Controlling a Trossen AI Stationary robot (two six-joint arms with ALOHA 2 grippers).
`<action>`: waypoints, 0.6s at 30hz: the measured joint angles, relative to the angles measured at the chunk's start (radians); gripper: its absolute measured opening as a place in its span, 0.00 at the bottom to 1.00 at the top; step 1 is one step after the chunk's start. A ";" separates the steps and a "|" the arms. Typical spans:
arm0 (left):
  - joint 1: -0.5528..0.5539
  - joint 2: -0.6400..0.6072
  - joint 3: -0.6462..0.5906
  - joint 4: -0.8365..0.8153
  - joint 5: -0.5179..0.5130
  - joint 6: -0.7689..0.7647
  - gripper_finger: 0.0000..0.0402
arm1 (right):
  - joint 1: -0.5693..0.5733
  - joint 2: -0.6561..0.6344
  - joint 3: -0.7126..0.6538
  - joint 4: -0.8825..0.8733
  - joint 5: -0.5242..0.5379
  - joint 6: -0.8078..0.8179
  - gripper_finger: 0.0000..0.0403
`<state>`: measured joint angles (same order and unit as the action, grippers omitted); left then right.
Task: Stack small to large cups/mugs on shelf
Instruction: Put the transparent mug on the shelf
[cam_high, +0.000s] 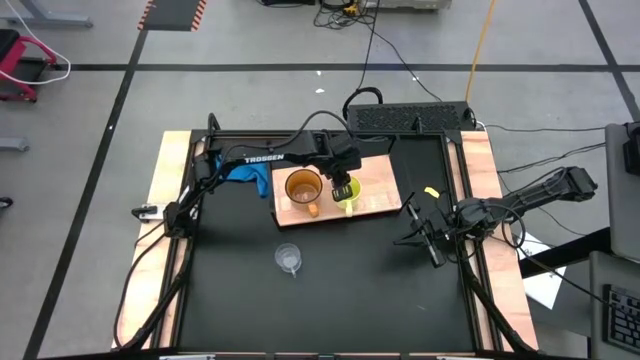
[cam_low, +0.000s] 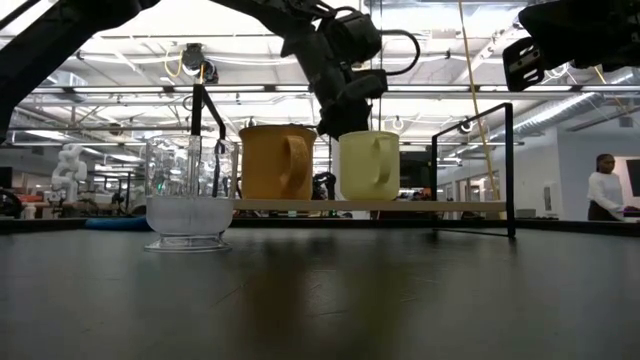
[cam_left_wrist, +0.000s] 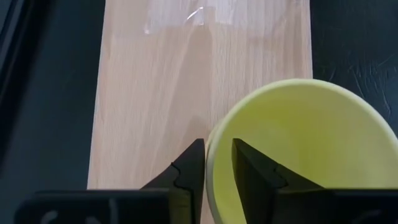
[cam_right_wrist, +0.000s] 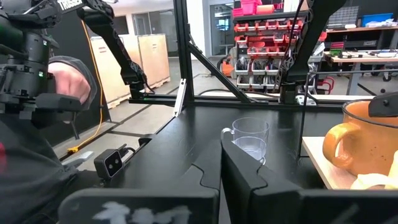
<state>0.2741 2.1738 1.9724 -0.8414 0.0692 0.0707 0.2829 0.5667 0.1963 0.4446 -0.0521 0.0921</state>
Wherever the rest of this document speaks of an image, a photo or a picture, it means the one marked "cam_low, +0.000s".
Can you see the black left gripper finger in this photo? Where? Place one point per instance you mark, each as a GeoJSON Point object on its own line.
{"type": "Point", "coordinates": [345, 127]}

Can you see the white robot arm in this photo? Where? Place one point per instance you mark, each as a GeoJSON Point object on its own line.
{"type": "Point", "coordinates": [70, 170]}

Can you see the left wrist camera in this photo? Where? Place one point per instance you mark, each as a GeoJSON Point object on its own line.
{"type": "Point", "coordinates": [352, 37]}

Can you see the person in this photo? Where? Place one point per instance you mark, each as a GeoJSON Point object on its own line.
{"type": "Point", "coordinates": [605, 192]}

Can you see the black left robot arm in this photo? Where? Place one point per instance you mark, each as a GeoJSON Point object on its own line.
{"type": "Point", "coordinates": [45, 45]}

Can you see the blue cloth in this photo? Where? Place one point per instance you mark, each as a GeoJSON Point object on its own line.
{"type": "Point", "coordinates": [117, 223]}

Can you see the black monitor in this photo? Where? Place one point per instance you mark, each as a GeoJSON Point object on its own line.
{"type": "Point", "coordinates": [415, 170]}

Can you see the clear glass cup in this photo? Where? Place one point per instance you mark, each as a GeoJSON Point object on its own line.
{"type": "Point", "coordinates": [189, 215]}

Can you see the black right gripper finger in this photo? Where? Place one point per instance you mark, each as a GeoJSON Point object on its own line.
{"type": "Point", "coordinates": [522, 62]}

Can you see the pale yellow mug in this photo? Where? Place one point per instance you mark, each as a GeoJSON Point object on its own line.
{"type": "Point", "coordinates": [362, 167]}

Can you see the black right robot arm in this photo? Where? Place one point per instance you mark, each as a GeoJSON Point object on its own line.
{"type": "Point", "coordinates": [625, 30]}

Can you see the orange-brown ceramic mug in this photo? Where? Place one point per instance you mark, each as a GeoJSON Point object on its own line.
{"type": "Point", "coordinates": [265, 165]}

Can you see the black metal shelf frame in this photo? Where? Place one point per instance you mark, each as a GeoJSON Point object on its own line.
{"type": "Point", "coordinates": [509, 170]}

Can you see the ceiling-mounted overhead camera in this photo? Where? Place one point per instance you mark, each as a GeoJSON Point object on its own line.
{"type": "Point", "coordinates": [197, 60]}

